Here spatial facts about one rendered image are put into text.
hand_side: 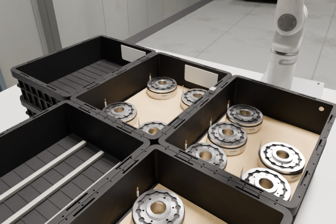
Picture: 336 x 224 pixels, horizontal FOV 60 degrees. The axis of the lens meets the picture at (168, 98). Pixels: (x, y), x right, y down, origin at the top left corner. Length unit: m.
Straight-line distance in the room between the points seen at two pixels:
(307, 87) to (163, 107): 0.59
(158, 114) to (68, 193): 0.35
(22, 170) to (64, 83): 0.43
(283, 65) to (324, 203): 0.44
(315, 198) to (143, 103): 0.56
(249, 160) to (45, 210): 0.48
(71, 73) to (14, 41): 1.41
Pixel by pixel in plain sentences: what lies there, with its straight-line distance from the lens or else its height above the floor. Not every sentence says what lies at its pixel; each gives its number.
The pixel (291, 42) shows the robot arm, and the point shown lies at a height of 0.99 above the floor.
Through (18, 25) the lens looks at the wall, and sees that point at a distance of 2.56.
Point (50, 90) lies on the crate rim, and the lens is 0.89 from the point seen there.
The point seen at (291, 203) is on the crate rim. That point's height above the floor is 0.93.
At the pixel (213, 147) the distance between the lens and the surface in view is 0.74.
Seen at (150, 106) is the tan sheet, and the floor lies 0.83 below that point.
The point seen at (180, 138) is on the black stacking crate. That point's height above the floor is 0.89.
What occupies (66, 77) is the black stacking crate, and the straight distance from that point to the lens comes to 1.17.
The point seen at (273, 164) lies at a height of 0.86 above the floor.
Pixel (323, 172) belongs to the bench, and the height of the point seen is 0.70.
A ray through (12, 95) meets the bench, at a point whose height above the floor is 0.70.
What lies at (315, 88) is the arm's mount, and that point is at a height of 0.79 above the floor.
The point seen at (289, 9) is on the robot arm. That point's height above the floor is 1.11.
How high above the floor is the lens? 1.35
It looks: 32 degrees down
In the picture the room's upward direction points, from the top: straight up
